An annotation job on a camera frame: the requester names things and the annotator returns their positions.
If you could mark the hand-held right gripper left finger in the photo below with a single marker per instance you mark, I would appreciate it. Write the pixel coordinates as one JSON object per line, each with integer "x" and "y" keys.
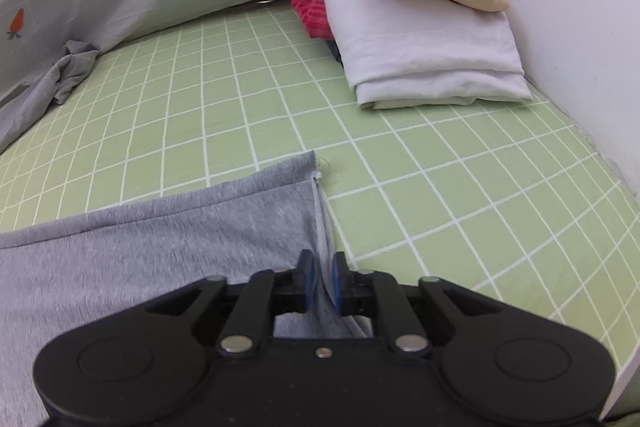
{"x": 306, "y": 279}

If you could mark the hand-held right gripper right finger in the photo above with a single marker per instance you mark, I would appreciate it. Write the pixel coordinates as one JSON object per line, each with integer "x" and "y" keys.
{"x": 339, "y": 279}

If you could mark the grey garment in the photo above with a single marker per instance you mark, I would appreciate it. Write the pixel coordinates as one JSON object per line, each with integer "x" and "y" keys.
{"x": 150, "y": 257}
{"x": 75, "y": 69}

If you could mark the green grid bed sheet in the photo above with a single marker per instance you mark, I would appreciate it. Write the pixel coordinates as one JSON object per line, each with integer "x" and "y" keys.
{"x": 425, "y": 182}

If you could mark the folded white cloth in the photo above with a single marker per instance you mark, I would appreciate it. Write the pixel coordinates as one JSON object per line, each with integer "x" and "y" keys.
{"x": 410, "y": 47}

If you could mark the red striped garment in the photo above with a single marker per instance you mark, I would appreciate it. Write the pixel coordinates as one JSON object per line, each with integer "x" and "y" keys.
{"x": 310, "y": 7}

